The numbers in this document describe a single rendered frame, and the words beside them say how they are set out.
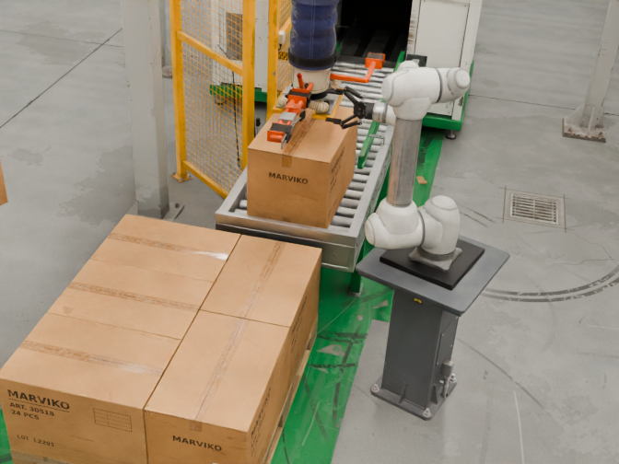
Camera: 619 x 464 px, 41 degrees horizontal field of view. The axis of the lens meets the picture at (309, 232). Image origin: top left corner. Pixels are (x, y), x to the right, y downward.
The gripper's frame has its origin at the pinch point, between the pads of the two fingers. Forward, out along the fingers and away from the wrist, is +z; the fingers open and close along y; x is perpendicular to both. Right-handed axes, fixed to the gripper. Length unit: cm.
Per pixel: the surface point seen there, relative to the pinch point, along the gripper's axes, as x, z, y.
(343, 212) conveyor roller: 20, -7, 66
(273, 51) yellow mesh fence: 113, 56, 23
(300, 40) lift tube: 16.5, 17.9, -22.0
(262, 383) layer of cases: -110, -1, 67
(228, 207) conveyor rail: -2, 47, 61
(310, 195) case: -4.6, 5.3, 45.0
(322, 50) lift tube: 17.4, 7.6, -18.6
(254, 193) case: -3, 33, 50
